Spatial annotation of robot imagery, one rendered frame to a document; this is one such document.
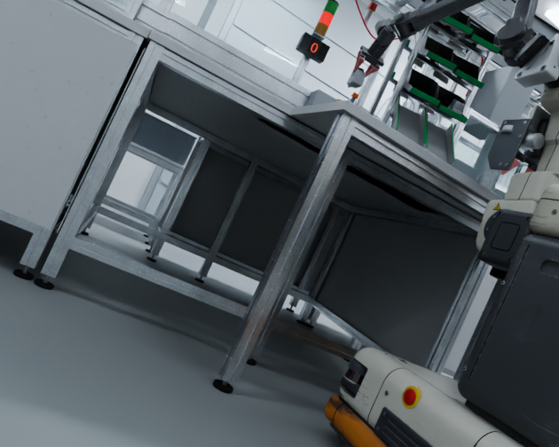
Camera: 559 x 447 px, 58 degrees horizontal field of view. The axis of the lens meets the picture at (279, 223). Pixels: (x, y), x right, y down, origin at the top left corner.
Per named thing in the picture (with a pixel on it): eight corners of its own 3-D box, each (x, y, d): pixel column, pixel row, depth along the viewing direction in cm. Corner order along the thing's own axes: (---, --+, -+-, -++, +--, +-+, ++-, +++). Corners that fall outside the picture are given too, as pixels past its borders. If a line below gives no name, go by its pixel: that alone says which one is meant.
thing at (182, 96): (507, 234, 200) (510, 227, 200) (147, 37, 156) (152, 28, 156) (356, 207, 335) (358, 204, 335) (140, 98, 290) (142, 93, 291)
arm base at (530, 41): (542, 34, 132) (570, 58, 137) (529, 22, 138) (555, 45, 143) (515, 60, 136) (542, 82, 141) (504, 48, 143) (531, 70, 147)
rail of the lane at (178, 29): (381, 161, 191) (393, 136, 191) (160, 40, 164) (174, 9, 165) (374, 162, 196) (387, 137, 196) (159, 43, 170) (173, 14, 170)
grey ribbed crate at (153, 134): (184, 167, 369) (197, 137, 369) (100, 126, 350) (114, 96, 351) (178, 167, 409) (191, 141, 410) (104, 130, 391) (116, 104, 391)
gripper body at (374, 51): (358, 48, 199) (370, 32, 195) (379, 61, 203) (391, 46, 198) (360, 55, 194) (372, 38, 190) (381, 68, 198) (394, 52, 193)
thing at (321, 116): (547, 237, 174) (551, 229, 174) (343, 109, 137) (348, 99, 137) (418, 210, 238) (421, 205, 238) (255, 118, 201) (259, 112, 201)
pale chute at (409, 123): (419, 151, 202) (425, 143, 199) (389, 137, 201) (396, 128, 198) (420, 115, 223) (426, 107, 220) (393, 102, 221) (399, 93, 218)
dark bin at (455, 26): (469, 35, 205) (480, 17, 203) (442, 19, 204) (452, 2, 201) (452, 30, 231) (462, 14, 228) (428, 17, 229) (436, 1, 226)
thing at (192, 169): (436, 379, 363) (485, 269, 365) (145, 259, 298) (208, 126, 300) (409, 359, 399) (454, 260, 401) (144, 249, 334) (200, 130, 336)
